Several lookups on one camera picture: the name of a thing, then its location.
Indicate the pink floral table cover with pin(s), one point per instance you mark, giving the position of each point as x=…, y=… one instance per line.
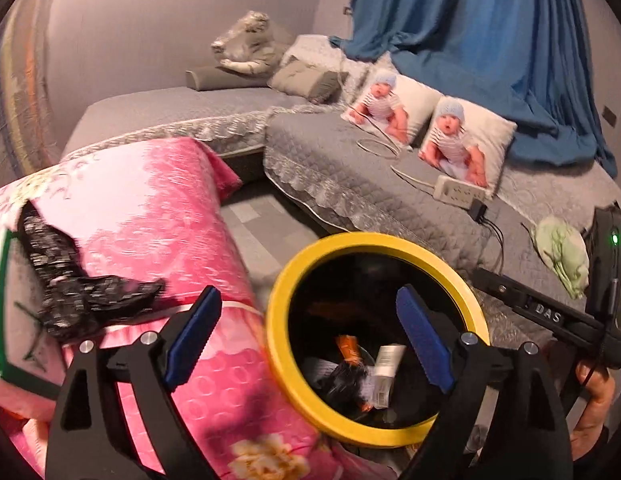
x=151, y=211

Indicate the grey quilted sofa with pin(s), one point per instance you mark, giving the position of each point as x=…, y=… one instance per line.
x=313, y=157

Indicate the person's right hand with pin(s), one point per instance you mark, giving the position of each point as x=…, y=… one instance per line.
x=599, y=384

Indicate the wrapped plush cat toy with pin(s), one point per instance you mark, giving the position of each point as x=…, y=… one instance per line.
x=249, y=47

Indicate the white power strip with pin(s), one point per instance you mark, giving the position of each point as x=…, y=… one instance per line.
x=457, y=193

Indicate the white quilted cushion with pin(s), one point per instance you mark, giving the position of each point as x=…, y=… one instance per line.
x=316, y=50

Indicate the baby print pillow near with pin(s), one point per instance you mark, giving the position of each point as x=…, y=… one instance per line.
x=468, y=142

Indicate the baby print pillow far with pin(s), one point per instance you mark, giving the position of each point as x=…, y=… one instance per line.
x=393, y=105

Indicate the grey brown small cushion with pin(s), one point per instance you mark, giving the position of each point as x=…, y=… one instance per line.
x=316, y=84

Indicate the yellow rimmed trash bin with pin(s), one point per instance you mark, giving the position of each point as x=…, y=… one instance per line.
x=346, y=284

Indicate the grey bolster pillow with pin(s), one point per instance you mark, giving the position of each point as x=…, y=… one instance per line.
x=211, y=78

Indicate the baby print pillow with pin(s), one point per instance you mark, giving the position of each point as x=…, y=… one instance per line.
x=468, y=142
x=393, y=105

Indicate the green white crumpled cloth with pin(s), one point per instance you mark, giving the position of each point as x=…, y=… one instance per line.
x=562, y=248

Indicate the green white milk carton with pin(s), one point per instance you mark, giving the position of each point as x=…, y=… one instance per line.
x=30, y=358

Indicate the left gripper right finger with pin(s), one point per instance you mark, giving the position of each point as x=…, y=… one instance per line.
x=501, y=416

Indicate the black wrapper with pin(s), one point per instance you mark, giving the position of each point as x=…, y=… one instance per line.
x=77, y=305

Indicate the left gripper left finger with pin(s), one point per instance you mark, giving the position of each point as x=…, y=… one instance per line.
x=89, y=435

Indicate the blue curtain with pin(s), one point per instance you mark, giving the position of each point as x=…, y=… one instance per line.
x=528, y=61

